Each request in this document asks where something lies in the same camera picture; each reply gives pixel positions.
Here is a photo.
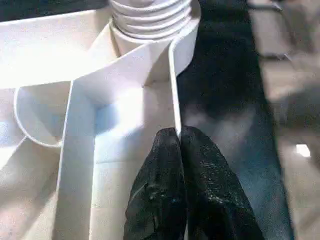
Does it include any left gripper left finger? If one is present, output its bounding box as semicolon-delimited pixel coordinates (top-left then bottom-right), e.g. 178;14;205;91
124;126;188;240

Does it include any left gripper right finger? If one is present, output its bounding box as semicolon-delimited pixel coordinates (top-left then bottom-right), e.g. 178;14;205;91
179;124;266;240

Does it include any white plastic table top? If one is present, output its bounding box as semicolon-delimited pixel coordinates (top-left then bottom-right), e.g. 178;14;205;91
0;0;202;240

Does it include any white plastic table leg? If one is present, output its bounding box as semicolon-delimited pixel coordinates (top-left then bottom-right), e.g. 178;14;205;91
108;0;195;42

